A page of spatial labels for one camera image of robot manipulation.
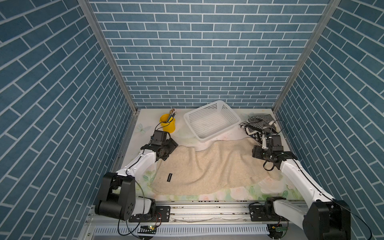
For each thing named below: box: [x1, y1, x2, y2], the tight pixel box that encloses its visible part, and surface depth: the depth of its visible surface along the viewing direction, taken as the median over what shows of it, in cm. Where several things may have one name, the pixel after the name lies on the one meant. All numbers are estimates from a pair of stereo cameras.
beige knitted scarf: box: [151, 138, 281, 196], surface depth 88 cm
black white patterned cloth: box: [239, 114, 278, 146], surface depth 98 cm
